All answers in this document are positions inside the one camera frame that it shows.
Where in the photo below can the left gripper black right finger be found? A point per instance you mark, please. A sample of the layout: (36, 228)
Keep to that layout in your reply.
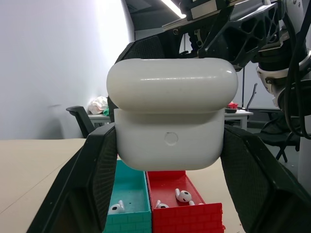
(262, 184)

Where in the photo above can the teal brick-pattern tray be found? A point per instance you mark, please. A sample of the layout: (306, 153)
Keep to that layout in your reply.
(131, 218)

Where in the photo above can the white earbud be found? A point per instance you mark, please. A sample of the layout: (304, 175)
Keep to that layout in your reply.
(184, 196)
(115, 208)
(161, 205)

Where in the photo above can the white crumpled cloth pile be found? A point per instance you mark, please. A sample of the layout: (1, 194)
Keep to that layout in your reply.
(97, 104)

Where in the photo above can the ceiling light strip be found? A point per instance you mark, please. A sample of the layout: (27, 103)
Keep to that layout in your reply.
(173, 8)

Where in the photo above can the black office chair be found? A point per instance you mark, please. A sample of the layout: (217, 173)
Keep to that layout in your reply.
(81, 119)
(277, 136)

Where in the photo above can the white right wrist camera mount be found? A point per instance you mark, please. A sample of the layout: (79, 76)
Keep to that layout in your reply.
(266, 75)

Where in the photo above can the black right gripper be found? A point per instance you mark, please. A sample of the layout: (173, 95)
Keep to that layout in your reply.
(201, 14)

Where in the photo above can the green crumpled item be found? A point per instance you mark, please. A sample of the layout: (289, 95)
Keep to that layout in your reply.
(107, 112)

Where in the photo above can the white earbud case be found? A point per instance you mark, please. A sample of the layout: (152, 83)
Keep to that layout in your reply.
(170, 97)

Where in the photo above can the red brick-pattern tray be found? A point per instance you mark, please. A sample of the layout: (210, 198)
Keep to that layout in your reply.
(184, 218)

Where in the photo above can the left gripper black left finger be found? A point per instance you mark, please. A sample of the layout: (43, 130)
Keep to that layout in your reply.
(80, 184)

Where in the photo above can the white background table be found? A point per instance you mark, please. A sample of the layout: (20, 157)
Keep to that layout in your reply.
(240, 115)

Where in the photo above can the small red object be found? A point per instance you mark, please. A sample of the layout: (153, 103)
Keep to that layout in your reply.
(233, 105)

